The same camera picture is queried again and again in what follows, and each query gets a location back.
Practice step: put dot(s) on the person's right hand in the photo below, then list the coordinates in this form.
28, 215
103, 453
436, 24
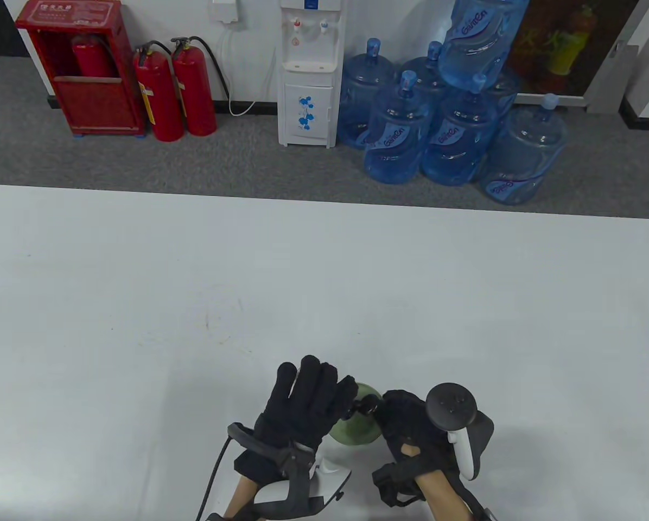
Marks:
406, 429

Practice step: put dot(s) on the person's left hand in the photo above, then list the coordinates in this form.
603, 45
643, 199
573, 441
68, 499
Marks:
297, 412

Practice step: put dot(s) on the clear seasoning bottle black cap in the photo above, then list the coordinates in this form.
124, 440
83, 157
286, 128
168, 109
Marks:
369, 404

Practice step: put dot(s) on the green seasoning dish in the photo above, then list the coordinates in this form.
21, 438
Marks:
357, 431

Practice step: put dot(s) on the person's right forearm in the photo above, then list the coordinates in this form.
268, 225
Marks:
444, 499

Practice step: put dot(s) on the person's left forearm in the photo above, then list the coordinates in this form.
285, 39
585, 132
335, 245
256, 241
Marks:
243, 496

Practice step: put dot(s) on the black white right controller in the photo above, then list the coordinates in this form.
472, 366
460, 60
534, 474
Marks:
450, 404

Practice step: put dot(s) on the black white controller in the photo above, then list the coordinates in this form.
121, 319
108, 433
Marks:
450, 404
330, 480

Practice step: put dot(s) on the black white left controller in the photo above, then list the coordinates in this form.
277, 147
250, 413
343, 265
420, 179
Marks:
330, 480

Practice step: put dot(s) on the white water dispenser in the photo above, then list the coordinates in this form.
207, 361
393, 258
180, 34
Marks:
308, 125

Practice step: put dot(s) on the stack of blue water bottles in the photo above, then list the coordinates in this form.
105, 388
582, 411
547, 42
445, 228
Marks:
395, 141

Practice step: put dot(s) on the red fire extinguisher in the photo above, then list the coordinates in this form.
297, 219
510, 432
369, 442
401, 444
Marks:
194, 92
159, 103
92, 57

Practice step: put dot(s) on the red fire extinguisher cabinet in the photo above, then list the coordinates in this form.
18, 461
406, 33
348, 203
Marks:
96, 103

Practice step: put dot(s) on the dark framed poster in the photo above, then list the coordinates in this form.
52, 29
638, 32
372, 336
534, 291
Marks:
563, 54

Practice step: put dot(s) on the black right wrist mount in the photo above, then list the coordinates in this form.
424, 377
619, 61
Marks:
395, 483

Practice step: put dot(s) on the black wrist mount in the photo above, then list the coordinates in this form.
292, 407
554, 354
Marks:
395, 483
297, 477

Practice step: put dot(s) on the black left wrist mount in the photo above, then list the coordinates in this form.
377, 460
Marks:
297, 477

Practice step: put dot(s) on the white wall box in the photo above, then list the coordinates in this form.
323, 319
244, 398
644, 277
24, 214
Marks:
225, 10

